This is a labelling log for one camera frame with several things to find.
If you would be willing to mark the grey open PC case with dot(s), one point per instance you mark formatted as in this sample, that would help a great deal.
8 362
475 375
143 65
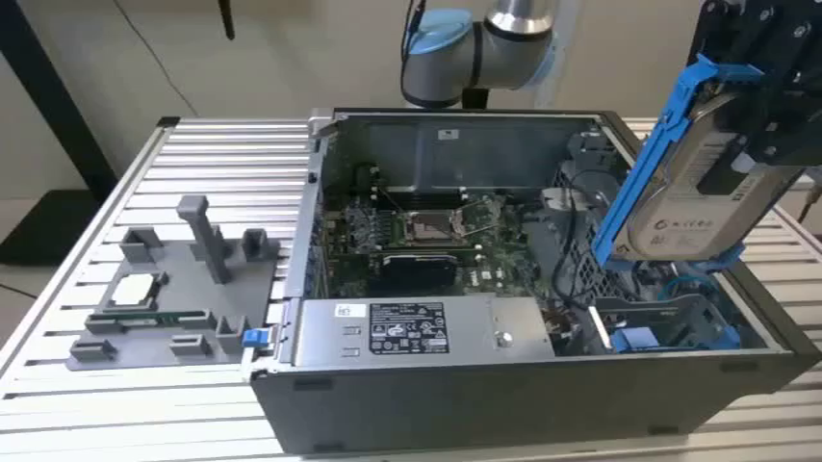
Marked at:
450 409

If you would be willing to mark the silver CPU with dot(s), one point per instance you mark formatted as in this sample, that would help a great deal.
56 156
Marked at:
133 290

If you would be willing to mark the green motherboard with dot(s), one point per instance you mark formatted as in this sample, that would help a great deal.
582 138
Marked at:
507 260

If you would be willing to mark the thin metal locking lever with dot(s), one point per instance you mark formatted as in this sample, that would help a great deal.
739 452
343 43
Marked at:
392 197

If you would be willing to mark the hard disk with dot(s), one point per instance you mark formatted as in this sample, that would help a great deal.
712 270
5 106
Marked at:
680 212

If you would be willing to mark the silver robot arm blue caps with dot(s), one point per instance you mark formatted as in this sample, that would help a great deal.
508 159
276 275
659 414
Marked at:
450 72

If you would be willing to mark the black stand pole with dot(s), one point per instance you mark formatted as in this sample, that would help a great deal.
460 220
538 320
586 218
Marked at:
57 120

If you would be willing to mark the grey power supply unit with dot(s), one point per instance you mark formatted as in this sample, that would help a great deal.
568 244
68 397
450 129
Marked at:
320 332

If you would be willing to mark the CPU socket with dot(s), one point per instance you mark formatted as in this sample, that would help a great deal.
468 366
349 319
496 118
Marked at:
427 226

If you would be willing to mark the empty blue disk carrier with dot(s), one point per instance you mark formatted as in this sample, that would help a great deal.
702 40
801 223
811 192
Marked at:
635 341

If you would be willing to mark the grey disk bay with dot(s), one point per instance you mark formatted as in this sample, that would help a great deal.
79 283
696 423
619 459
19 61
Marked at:
694 317

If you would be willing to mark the grey metal drive cage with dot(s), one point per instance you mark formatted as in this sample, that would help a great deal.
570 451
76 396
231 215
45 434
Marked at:
578 269

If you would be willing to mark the black cooler fan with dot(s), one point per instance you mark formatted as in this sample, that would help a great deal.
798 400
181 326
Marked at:
418 274

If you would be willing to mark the black RAM slot bank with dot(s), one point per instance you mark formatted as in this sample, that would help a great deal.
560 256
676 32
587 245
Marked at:
423 248
423 197

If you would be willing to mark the green RAM stick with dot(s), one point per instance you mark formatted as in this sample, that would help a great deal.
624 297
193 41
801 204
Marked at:
163 317

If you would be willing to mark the black hanging rod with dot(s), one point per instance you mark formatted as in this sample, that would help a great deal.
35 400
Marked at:
227 19

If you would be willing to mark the blue case latch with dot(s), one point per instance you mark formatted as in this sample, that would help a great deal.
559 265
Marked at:
253 337

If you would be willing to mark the grey parts rack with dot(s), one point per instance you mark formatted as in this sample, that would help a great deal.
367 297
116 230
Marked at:
192 298

